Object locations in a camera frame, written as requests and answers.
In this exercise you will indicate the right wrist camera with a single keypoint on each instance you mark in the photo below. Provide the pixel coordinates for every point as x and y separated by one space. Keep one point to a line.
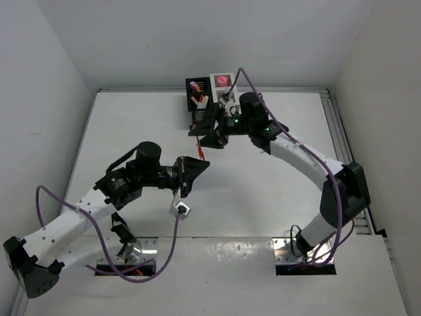
228 106

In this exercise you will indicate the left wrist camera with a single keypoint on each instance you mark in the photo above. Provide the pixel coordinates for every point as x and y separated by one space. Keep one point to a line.
179 209

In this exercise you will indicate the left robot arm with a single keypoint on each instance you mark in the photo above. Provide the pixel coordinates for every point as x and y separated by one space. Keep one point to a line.
93 226

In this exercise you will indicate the yellow tip white pen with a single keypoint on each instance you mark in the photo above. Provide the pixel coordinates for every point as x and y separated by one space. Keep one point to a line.
205 101

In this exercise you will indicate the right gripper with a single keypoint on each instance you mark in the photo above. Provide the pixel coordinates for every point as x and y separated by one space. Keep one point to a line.
214 139

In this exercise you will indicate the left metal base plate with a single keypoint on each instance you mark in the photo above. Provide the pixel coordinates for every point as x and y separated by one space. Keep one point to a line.
141 250

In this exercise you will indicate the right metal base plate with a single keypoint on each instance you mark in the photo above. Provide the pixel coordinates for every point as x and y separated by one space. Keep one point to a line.
286 253

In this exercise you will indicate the orange cap highlighter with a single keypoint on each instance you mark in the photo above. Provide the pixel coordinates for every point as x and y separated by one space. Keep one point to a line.
195 87

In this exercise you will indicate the thin orange cap marker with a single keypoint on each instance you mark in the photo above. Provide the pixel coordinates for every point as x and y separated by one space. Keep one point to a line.
194 100

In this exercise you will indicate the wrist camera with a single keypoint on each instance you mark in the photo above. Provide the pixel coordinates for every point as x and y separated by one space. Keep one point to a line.
228 106
179 209

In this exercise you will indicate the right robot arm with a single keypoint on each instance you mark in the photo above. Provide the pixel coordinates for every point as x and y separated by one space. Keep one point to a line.
344 189

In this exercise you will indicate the pink purple eraser block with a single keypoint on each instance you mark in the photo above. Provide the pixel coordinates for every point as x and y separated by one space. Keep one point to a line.
222 81

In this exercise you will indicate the black slotted pen holder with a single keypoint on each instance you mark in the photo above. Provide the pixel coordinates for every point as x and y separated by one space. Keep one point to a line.
197 108

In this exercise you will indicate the metal base plate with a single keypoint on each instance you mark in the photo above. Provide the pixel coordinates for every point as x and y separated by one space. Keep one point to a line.
286 253
141 250

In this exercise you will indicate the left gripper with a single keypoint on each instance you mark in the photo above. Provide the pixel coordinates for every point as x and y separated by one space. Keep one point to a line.
190 167

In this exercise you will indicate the white slotted pen holder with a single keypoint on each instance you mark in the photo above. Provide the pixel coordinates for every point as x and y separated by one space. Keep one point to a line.
218 92

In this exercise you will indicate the red grip gel pen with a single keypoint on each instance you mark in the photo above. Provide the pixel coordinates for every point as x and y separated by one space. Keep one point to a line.
200 150

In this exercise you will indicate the red cap white marker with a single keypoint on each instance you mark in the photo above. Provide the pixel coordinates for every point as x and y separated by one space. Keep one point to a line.
200 103

